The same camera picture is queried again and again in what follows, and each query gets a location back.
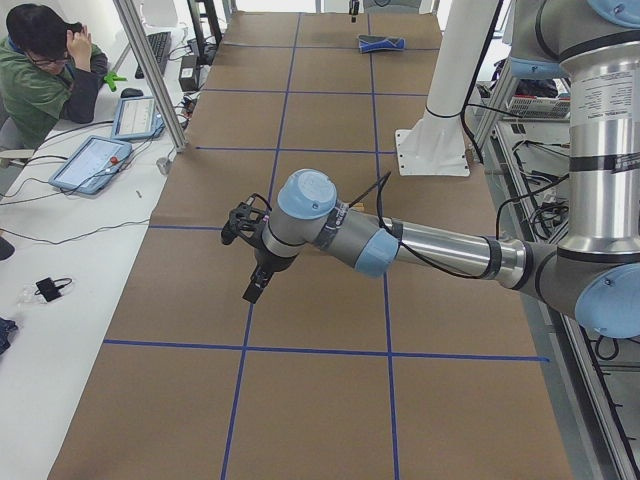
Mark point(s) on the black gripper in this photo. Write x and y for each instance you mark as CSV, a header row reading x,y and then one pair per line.
x,y
268,262

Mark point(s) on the near blue teach pendant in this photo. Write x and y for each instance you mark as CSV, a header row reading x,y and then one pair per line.
x,y
92,166

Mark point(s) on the blue grey towel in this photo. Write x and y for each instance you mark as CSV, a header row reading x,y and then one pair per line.
x,y
373,43

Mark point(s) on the green plastic clamp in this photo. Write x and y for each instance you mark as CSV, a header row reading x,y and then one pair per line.
x,y
111,79

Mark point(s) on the black keyboard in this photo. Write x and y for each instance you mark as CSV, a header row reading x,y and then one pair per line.
x,y
160,44

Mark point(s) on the black computer mouse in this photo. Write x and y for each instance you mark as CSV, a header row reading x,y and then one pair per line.
x,y
131,93

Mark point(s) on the aluminium frame post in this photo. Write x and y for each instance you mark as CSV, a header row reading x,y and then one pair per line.
x,y
140,46

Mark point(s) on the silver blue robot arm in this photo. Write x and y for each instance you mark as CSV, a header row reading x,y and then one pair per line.
x,y
592,273

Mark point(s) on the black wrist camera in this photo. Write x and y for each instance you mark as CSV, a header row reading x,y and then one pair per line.
x,y
245,222

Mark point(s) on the blue teach pendant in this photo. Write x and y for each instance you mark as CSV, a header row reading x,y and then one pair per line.
x,y
137,118
92,166

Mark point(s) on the black power adapter box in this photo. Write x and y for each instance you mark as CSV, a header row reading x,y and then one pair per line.
x,y
189,74

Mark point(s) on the white camera pillar with base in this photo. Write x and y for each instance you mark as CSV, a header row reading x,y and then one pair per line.
x,y
435,145

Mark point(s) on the far blue teach pendant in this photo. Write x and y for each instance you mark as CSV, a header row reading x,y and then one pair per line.
x,y
137,118

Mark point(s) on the person in green jacket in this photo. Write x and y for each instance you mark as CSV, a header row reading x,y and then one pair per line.
x,y
50,71

